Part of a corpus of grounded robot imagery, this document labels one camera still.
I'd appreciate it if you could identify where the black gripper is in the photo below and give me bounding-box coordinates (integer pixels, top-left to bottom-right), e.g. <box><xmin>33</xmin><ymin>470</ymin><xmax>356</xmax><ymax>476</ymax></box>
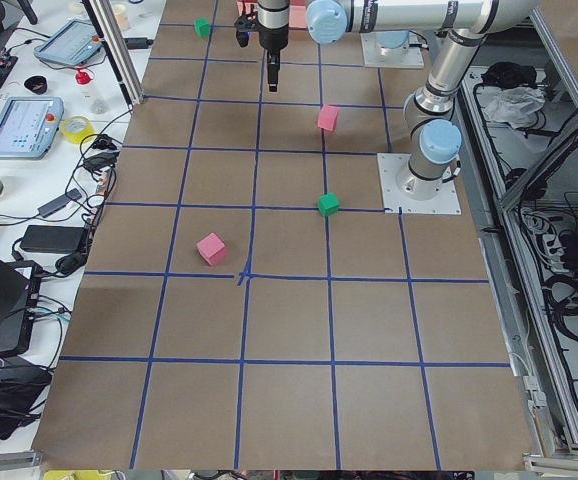
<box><xmin>266</xmin><ymin>50</ymin><xmax>281</xmax><ymax>92</ymax></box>

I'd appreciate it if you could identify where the pink cube near bases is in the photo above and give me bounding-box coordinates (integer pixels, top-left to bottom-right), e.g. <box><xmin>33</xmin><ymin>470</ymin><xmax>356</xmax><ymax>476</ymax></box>
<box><xmin>317</xmin><ymin>104</ymin><xmax>340</xmax><ymax>132</ymax></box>

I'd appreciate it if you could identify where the pink plastic bin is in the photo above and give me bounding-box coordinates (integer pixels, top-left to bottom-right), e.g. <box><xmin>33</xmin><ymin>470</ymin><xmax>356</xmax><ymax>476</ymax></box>
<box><xmin>236</xmin><ymin>0</ymin><xmax>307</xmax><ymax>29</ymax></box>

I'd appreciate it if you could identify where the green cube near bin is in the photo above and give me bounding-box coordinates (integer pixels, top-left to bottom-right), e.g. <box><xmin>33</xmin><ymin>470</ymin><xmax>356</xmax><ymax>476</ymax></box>
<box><xmin>193</xmin><ymin>18</ymin><xmax>212</xmax><ymax>38</ymax></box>

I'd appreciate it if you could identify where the green cube near base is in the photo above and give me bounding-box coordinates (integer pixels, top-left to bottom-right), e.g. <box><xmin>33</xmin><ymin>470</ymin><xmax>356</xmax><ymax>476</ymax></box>
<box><xmin>317</xmin><ymin>192</ymin><xmax>340</xmax><ymax>218</ymax></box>

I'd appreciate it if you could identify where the black power adapter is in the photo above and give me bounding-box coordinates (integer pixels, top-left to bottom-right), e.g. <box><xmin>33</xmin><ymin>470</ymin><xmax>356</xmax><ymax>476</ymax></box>
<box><xmin>124</xmin><ymin>37</ymin><xmax>154</xmax><ymax>50</ymax></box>

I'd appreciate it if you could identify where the paper cup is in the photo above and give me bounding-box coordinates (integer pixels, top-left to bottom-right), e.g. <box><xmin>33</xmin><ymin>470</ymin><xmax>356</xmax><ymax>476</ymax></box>
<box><xmin>112</xmin><ymin>3</ymin><xmax>130</xmax><ymax>31</ymax></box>

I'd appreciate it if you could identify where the pink cube far side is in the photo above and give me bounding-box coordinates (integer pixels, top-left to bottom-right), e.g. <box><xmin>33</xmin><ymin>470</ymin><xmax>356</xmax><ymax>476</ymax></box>
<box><xmin>196</xmin><ymin>232</ymin><xmax>228</xmax><ymax>266</ymax></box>

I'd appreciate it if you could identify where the teach pendant grey screen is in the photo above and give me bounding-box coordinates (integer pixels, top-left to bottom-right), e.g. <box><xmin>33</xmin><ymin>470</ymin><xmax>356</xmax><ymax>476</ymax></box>
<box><xmin>34</xmin><ymin>19</ymin><xmax>102</xmax><ymax>67</ymax></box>

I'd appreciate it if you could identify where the yellow tape roll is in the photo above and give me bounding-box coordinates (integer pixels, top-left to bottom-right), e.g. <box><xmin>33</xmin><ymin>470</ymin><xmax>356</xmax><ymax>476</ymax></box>
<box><xmin>59</xmin><ymin>116</ymin><xmax>95</xmax><ymax>145</ymax></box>

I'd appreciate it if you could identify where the black small bowl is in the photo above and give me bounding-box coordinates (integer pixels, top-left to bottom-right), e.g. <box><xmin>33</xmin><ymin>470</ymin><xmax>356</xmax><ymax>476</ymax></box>
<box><xmin>23</xmin><ymin>75</ymin><xmax>48</xmax><ymax>95</ymax></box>

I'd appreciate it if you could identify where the teach pendant with lit screen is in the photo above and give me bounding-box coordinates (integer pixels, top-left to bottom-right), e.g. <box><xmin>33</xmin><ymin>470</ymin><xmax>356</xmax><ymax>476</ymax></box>
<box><xmin>0</xmin><ymin>97</ymin><xmax>64</xmax><ymax>160</ymax></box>

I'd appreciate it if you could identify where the black power brick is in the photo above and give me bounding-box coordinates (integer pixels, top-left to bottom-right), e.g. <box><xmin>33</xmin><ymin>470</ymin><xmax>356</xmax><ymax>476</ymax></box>
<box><xmin>20</xmin><ymin>225</ymin><xmax>85</xmax><ymax>254</ymax></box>

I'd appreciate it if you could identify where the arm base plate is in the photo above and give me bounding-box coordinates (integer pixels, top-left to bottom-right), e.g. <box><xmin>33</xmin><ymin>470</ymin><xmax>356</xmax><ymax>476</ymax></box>
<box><xmin>377</xmin><ymin>153</ymin><xmax>462</xmax><ymax>215</ymax></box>
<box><xmin>360</xmin><ymin>30</ymin><xmax>425</xmax><ymax>70</ymax></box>

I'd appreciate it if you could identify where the aluminium frame post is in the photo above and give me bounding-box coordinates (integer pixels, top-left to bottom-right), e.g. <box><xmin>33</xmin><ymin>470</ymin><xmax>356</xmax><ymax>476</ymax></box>
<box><xmin>82</xmin><ymin>0</ymin><xmax>144</xmax><ymax>107</ymax></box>

